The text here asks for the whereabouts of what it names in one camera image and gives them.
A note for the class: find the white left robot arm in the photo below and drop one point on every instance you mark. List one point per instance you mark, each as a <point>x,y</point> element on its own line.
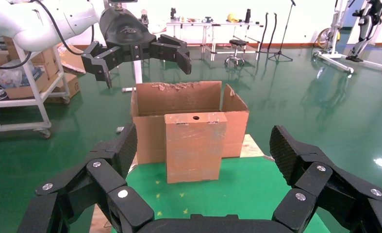
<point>26,25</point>

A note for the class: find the clear plastic bag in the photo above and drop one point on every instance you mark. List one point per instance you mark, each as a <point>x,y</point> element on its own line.
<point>9,77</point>

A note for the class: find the black grey hanging robot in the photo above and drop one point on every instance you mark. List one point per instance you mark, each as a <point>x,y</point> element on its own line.
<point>364,29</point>

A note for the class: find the long white table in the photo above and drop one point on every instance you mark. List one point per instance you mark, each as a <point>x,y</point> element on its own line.
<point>210,24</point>

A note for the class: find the black round stool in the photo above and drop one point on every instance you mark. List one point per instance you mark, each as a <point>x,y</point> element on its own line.
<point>237,43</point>

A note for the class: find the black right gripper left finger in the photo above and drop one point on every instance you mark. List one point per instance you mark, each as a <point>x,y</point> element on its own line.
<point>97,193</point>

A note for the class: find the black microphone stand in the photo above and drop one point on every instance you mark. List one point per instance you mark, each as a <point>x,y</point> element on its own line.
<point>282,41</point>

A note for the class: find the large open brown carton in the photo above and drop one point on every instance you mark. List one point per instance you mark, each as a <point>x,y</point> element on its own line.
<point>149,141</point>

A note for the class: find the small black tabletop device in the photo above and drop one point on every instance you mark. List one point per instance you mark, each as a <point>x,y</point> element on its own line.
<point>173,13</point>

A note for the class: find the yellow round object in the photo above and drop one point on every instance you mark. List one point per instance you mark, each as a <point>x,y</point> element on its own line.
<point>232,18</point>

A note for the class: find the white wheeled support frame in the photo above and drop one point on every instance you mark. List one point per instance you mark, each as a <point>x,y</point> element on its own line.
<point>335,58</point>

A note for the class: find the torn cardboard sheet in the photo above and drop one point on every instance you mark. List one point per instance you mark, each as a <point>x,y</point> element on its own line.
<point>71,59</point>

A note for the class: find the white metal pedestal stand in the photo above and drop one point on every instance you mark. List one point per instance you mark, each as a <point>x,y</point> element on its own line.
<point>138,72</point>

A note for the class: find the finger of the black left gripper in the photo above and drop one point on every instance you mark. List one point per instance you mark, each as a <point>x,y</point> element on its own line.
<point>97,61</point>
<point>174,51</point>

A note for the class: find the black hooked pole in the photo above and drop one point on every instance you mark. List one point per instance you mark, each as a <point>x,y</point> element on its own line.
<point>273,32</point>
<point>264,32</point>

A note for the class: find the white wheeled shelf cart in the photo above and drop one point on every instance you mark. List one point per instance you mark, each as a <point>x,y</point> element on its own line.
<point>38,96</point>

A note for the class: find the small brown cardboard box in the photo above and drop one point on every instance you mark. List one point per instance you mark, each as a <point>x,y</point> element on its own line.
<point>194,151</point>

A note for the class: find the black bottle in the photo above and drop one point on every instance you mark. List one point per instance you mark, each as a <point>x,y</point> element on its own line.
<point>247,16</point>

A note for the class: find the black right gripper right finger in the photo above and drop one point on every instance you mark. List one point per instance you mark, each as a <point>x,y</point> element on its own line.
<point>332,196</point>

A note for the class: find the cardboard box with printed logo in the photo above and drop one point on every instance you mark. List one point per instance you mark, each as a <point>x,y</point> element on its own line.
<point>67,86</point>

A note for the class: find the small grey floor object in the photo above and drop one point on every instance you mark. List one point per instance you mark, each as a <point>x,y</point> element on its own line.
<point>120,129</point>

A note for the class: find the green table cloth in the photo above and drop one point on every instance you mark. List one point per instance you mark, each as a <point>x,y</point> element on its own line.
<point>242,193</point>

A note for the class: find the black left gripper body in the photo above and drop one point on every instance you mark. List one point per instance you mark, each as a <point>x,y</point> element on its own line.
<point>126,29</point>

